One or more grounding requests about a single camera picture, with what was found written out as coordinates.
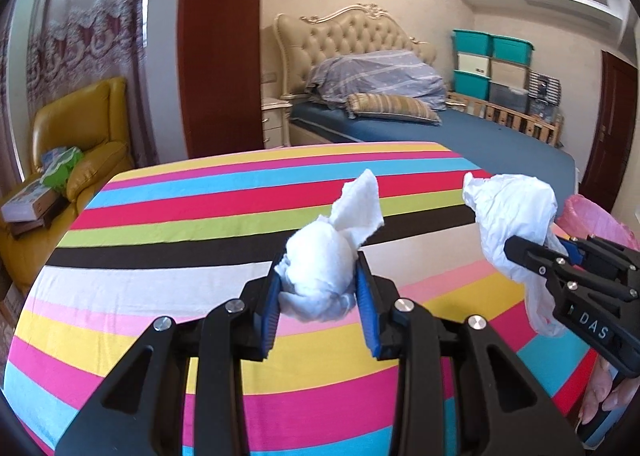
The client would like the striped pillow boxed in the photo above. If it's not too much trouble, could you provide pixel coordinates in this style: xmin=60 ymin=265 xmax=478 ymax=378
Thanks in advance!
xmin=346 ymin=93 xmax=443 ymax=124

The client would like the white plastic bag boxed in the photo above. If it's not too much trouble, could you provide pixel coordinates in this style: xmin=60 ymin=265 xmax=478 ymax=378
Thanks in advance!
xmin=462 ymin=172 xmax=568 ymax=339

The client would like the wooden crib rail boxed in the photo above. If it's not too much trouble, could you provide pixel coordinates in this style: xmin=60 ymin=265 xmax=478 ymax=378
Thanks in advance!
xmin=446 ymin=90 xmax=563 ymax=147

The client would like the flat white box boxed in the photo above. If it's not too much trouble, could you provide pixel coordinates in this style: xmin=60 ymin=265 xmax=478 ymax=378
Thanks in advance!
xmin=1 ymin=181 xmax=56 ymax=222

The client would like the cream nightstand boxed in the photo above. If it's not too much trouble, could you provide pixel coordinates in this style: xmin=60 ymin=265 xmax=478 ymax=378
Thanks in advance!
xmin=261 ymin=98 xmax=293 ymax=149

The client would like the brown flat box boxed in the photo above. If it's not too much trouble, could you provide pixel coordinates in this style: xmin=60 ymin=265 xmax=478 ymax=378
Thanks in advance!
xmin=10 ymin=201 xmax=71 ymax=237

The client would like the green packet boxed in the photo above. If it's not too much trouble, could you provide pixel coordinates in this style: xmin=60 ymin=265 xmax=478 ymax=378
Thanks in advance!
xmin=42 ymin=147 xmax=83 ymax=189

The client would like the yellow leather armchair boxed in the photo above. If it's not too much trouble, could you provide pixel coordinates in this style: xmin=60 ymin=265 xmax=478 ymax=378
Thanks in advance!
xmin=0 ymin=77 xmax=133 ymax=289

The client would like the white tissue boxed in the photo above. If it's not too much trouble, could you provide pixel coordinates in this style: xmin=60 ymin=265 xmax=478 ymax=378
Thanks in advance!
xmin=274 ymin=168 xmax=386 ymax=324

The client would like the striped cloth covered table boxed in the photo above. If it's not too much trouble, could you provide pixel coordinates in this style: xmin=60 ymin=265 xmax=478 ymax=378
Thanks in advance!
xmin=2 ymin=142 xmax=608 ymax=456

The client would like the cardboard box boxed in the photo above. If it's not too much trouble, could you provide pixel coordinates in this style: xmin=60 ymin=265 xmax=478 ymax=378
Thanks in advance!
xmin=0 ymin=283 xmax=23 ymax=332

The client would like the brown wooden door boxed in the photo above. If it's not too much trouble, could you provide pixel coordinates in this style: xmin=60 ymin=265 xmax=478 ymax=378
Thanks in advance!
xmin=582 ymin=50 xmax=640 ymax=212

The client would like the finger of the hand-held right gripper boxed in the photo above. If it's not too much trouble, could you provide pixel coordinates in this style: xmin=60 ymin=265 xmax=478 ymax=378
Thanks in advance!
xmin=504 ymin=235 xmax=576 ymax=287
xmin=560 ymin=235 xmax=626 ymax=270

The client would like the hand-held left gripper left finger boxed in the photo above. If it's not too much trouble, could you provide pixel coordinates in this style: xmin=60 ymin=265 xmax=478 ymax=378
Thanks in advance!
xmin=55 ymin=263 xmax=281 ymax=456

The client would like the beige tufted headboard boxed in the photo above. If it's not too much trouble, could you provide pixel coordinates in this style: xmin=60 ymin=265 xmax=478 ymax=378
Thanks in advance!
xmin=273 ymin=3 xmax=438 ymax=102

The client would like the checkered bag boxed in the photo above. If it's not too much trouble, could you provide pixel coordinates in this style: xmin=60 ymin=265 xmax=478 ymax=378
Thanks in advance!
xmin=529 ymin=71 xmax=562 ymax=104

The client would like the grey blue duvet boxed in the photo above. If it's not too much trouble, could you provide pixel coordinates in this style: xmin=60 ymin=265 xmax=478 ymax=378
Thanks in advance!
xmin=305 ymin=50 xmax=447 ymax=112

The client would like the patterned lace curtain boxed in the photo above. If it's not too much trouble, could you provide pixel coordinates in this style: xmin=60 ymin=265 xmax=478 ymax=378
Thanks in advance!
xmin=25 ymin=0 xmax=153 ymax=172
xmin=0 ymin=1 xmax=31 ymax=207

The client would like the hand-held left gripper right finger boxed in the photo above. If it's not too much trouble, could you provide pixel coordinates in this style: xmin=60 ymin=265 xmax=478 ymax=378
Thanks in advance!
xmin=355 ymin=251 xmax=583 ymax=456

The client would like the stack of plastic storage boxes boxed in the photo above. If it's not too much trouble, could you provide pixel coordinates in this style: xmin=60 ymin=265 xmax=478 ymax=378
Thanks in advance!
xmin=451 ymin=28 xmax=535 ymax=112

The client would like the brown wooden wardrobe panel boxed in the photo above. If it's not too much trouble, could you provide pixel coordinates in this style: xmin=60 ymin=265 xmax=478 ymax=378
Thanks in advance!
xmin=178 ymin=0 xmax=263 ymax=164

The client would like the bed with blue sheet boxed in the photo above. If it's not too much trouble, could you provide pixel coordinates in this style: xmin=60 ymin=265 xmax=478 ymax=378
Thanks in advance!
xmin=290 ymin=101 xmax=576 ymax=197

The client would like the person's right hand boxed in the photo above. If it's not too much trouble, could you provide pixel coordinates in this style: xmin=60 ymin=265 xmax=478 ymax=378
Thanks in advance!
xmin=580 ymin=356 xmax=640 ymax=427

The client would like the pink trash bin bag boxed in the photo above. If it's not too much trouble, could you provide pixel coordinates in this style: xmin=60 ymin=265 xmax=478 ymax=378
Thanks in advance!
xmin=556 ymin=194 xmax=640 ymax=252

